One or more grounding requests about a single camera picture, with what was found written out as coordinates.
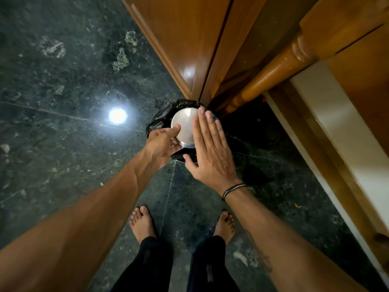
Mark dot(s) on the person's left forearm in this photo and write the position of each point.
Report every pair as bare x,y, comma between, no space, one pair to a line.
88,221

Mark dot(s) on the person's right forearm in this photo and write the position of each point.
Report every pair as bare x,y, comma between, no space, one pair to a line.
282,249

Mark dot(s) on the round steel bin lid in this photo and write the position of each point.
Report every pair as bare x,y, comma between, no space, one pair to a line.
185,127

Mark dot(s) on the person's left foot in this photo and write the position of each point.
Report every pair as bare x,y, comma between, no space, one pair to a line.
142,223

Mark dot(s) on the person's foot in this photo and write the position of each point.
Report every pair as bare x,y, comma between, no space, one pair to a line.
142,223
225,226

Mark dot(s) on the black trash bag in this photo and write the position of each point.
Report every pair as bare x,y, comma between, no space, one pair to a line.
161,117

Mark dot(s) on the person's left hand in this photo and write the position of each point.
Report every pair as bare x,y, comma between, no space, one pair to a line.
158,147

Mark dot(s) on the person's right thumb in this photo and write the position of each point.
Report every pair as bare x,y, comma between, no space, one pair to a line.
190,165

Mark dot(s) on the wooden door frame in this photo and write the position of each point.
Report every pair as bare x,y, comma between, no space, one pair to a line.
234,42

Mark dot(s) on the person's right little finger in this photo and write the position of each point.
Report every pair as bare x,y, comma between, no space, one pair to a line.
222,136

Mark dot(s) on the white panel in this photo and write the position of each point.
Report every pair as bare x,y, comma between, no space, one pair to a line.
343,127

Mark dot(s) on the wooden furniture frame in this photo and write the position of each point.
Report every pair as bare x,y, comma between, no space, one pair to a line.
361,75

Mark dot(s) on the person's right foot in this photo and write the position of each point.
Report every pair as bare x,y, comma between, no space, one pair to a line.
225,226

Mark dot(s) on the black trousers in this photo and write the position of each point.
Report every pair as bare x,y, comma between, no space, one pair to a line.
152,267

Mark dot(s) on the turned wooden post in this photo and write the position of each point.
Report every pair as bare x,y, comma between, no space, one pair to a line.
291,60

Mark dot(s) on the glossy wooden door panel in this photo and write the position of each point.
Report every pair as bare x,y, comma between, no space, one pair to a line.
182,39

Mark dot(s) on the person's right hand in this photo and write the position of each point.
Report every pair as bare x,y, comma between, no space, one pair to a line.
214,158

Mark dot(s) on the person's right middle finger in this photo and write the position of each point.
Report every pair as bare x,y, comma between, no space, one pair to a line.
204,127

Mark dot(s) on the person's left thumb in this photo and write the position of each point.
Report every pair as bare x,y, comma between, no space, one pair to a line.
173,131

